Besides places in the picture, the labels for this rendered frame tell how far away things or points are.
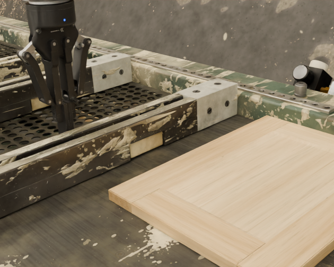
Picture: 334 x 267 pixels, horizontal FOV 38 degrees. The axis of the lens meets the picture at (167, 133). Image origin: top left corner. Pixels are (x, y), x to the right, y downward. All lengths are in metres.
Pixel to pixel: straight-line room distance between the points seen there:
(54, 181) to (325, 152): 0.46
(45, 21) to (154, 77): 0.52
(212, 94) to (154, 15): 1.79
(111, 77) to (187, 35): 1.29
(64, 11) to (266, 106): 0.46
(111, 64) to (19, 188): 0.57
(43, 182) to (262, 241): 0.35
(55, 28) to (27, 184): 0.24
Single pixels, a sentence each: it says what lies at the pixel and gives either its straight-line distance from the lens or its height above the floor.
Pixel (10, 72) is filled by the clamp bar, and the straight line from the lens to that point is 1.34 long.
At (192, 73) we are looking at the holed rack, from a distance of 1.18.
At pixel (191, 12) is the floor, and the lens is 2.57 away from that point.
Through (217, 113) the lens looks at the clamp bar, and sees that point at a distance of 1.01.
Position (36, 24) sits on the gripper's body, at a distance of 0.78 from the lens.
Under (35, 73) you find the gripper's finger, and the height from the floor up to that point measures 1.34.
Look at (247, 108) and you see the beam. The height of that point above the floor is 0.89.
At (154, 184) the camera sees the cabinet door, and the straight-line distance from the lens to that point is 0.76.
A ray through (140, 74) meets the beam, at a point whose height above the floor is 0.89.
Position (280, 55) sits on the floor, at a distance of 2.16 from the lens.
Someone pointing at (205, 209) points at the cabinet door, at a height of 1.17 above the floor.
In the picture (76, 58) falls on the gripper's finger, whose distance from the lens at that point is 0.85.
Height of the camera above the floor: 1.74
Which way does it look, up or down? 47 degrees down
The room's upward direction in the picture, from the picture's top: 67 degrees counter-clockwise
